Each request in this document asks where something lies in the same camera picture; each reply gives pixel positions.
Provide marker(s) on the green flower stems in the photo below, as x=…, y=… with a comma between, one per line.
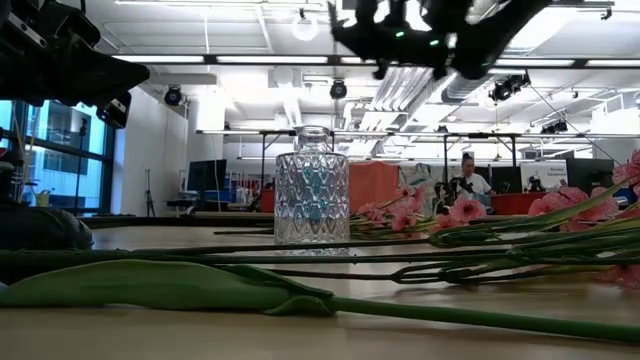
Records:
x=500, y=274

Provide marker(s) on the black tulip with green stem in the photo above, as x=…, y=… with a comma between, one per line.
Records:
x=150, y=285
x=250, y=258
x=225, y=247

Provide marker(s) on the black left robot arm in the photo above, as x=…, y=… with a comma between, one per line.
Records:
x=50, y=65

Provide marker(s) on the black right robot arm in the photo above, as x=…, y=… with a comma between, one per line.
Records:
x=480, y=45

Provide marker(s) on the clear patterned glass vase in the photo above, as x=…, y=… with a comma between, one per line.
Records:
x=311, y=200

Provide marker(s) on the black ceiling spotlight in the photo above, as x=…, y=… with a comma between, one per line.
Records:
x=338, y=89
x=507, y=86
x=173, y=95
x=554, y=127

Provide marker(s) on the orange cloth divider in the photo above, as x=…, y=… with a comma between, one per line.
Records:
x=372, y=185

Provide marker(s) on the person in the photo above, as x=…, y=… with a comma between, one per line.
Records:
x=472, y=182

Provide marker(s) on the white printed sign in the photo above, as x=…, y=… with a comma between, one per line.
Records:
x=544, y=172

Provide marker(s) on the large red plastic bin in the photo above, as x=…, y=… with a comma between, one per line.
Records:
x=517, y=203

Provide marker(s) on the small red plastic bin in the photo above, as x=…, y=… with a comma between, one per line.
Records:
x=267, y=200

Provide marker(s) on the black computer monitor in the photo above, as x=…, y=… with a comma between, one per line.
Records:
x=206, y=175

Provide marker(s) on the dark wide monitor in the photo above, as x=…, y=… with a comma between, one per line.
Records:
x=590, y=175

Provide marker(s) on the black light stand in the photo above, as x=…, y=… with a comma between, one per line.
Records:
x=80, y=160

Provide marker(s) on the black metal frame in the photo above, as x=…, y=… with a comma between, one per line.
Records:
x=350, y=133

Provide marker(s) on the black camera tripod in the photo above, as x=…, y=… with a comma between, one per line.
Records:
x=149, y=195

